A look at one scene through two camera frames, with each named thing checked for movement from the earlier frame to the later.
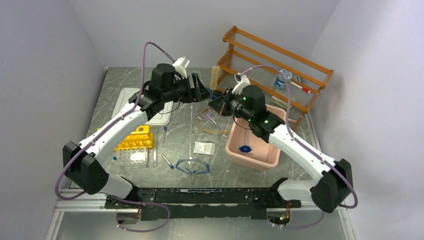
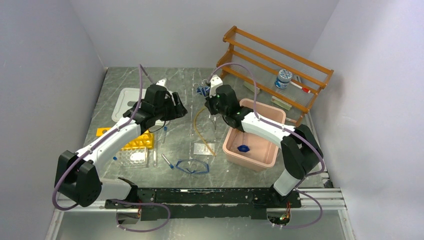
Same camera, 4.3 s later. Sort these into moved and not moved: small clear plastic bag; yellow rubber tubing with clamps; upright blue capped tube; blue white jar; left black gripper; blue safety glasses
Moved: yellow rubber tubing with clamps; left black gripper
Not moved: blue white jar; upright blue capped tube; blue safety glasses; small clear plastic bag
